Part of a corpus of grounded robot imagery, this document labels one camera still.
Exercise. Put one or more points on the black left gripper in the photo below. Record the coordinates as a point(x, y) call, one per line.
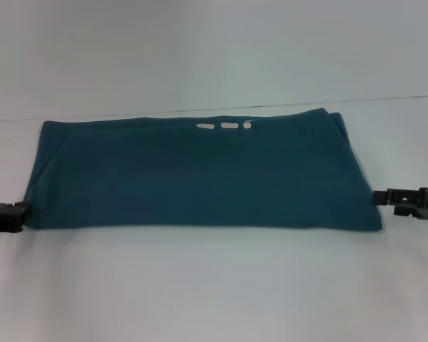
point(0, 217)

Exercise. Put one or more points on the blue shirt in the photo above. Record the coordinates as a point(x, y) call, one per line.
point(207, 171)

